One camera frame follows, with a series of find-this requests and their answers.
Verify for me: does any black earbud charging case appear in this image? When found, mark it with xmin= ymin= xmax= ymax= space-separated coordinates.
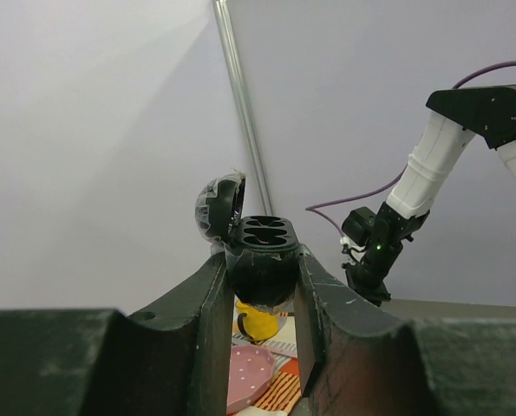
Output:
xmin=194 ymin=172 xmax=300 ymax=315

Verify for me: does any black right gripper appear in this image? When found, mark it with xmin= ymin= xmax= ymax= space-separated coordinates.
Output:
xmin=343 ymin=263 xmax=391 ymax=307

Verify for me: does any pink polka dot plate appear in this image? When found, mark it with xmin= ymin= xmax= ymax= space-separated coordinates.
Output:
xmin=226 ymin=344 xmax=275 ymax=414

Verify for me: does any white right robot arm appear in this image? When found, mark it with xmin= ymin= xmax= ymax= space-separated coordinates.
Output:
xmin=341 ymin=84 xmax=516 ymax=306

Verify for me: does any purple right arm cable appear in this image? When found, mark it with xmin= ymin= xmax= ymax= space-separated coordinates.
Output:
xmin=304 ymin=59 xmax=516 ymax=237

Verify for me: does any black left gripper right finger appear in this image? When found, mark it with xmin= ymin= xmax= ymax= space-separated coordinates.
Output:
xmin=294 ymin=247 xmax=516 ymax=415

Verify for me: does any yellow mug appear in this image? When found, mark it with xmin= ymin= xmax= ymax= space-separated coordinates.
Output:
xmin=235 ymin=301 xmax=279 ymax=341

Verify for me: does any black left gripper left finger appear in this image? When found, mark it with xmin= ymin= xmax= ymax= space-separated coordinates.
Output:
xmin=0 ymin=254 xmax=233 ymax=415

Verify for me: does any colourful patterned placemat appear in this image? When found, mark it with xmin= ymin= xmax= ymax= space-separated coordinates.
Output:
xmin=226 ymin=313 xmax=302 ymax=415

